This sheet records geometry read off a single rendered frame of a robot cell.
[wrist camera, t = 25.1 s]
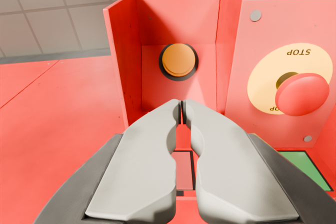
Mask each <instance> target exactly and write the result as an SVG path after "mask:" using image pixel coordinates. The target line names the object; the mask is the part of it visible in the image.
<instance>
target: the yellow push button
mask: <svg viewBox="0 0 336 224"><path fill-rule="evenodd" d="M162 64H163V67H164V69H165V71H166V72H167V73H168V74H169V75H171V76H173V77H183V76H186V75H187V74H189V73H190V72H191V70H192V69H193V67H194V65H195V55H194V52H193V51H192V49H191V48H190V47H188V46H187V45H185V44H182V43H176V44H173V45H171V46H169V47H168V48H167V49H166V50H165V51H164V53H163V56H162Z"/></svg>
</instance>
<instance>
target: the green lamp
mask: <svg viewBox="0 0 336 224"><path fill-rule="evenodd" d="M279 153H280V154H281V155H283V156H284V157H285V158H286V159H288V160H289V161H290V162H291V163H293V164H294V165H295V166H296V167H298V168H299V169H300V170H301V171H303V172H304V173H305V174H306V175H308V176H309V177H310V178H311V179H312V180H314V181H315V182H316V183H317V184H318V185H319V186H320V187H321V188H323V189H324V190H325V191H330V190H331V189H330V188H329V186H328V185H327V184H326V182H325V181H324V179H323V178H322V176H321V175H320V174H319V172H318V171H317V169H316V168H315V166H314V165H313V164H312V162H311V161H310V159H309V158H308V157H307V155H306V154H305V152H279Z"/></svg>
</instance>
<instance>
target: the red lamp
mask: <svg viewBox="0 0 336 224"><path fill-rule="evenodd" d="M171 156H172V157H173V159H174V160H175V162H176V189H177V190H193V179H192V167H191V155H190V152H172V154H171Z"/></svg>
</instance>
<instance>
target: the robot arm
mask: <svg viewBox="0 0 336 224"><path fill-rule="evenodd" d="M181 112H182V120H183V124H184V125H186V126H187V127H188V128H189V129H190V131H191V140H190V147H191V149H192V150H193V151H194V152H195V153H196V154H197V156H198V158H199V159H198V160H197V167H196V185H195V193H196V200H197V207H198V213H199V215H200V217H201V218H202V219H203V220H204V221H205V222H206V223H208V224H336V201H335V200H334V199H333V198H332V197H331V196H330V195H329V194H328V193H327V192H326V191H325V190H324V189H323V188H321V187H320V186H319V185H318V184H317V183H316V182H315V181H314V180H312V179H311V178H310V177H309V176H308V175H306V174H305V173H304V172H303V171H301V170H300V169H299V168H298V167H296V166H295V165H294V164H293V163H292V162H290V161H289V160H288V159H287V158H285V157H284V156H283V155H282V154H280V153H279V152H278V151H277V150H275V149H274V148H273V147H272V146H270V145H269V144H268V143H267V142H265V141H264V140H263V139H262V138H260V137H259V136H258V135H257V134H255V133H247V132H246V131H244V130H243V129H242V128H241V127H240V126H238V125H237V124H236V123H234V122H233V121H232V120H230V119H229V118H227V117H226V116H224V115H222V114H220V113H218V112H216V111H214V110H213V109H211V108H209V107H207V106H205V105H203V104H201V103H199V102H197V101H195V100H193V99H185V100H177V99H172V100H170V101H168V102H166V103H165V104H163V105H161V106H159V107H158V108H156V109H154V110H152V111H151V112H149V113H147V114H146V115H144V116H142V117H141V118H140V119H138V120H137V121H135V122H134V123H133V124H132V125H131V126H129V127H128V128H127V129H126V130H125V131H124V132H123V133H122V134H120V133H116V134H115V135H114V136H113V137H112V138H111V139H109V140H108V141H107V142H106V143H105V144H104V145H103V146H102V147H101V148H100V149H99V150H98V151H97V152H96V153H95V154H93V155H92V156H91V157H90V158H89V159H88V160H87V161H86V162H85V163H84V164H83V165H82V166H81V167H80V168H78V169H77V170H76V171H75V172H74V173H73V174H72V175H71V176H70V177H69V178H68V179H67V180H66V181H65V182H64V183H63V184H62V185H61V186H60V188H59V189H58V190H57V191H56V192H55V193H54V194H53V196H52V197H51V198H50V199H49V201H48V202H47V203H46V205H45V206H44V207H43V209H42V210H41V211H40V213H39V214H38V216H37V217H36V219H35V220H34V222H33V223H32V224H167V223H168V222H170V221H171V220H172V219H173V218H174V216H175V214H176V198H177V174H176V161H175V160H174V158H173V157H172V156H171V154H172V152H173V151H174V150H175V149H176V128H177V127H178V125H181Z"/></svg>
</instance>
